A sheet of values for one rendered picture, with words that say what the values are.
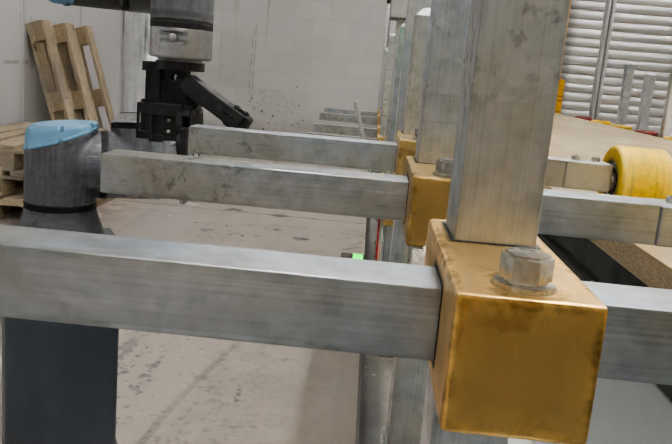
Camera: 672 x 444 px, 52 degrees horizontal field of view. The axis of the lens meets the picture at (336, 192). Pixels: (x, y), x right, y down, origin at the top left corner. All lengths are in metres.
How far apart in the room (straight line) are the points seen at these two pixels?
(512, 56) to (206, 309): 0.16
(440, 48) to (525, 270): 0.33
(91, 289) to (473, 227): 0.16
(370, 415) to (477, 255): 0.46
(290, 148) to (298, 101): 7.97
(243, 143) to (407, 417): 0.34
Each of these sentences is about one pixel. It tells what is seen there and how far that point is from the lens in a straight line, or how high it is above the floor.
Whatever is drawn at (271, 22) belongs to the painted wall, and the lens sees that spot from 8.78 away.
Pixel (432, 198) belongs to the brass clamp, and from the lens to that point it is 0.48.
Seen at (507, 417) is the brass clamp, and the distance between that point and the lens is 0.25.
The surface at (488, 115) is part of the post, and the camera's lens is 0.29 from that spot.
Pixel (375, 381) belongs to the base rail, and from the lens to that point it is 0.79.
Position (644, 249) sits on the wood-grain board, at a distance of 0.69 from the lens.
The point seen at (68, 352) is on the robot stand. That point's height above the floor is 0.39.
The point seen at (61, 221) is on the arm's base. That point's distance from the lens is 1.56.
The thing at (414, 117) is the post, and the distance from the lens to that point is 0.79.
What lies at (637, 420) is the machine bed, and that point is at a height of 0.76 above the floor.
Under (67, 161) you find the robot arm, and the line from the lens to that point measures 1.54.
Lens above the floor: 1.04
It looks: 10 degrees down
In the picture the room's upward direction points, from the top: 5 degrees clockwise
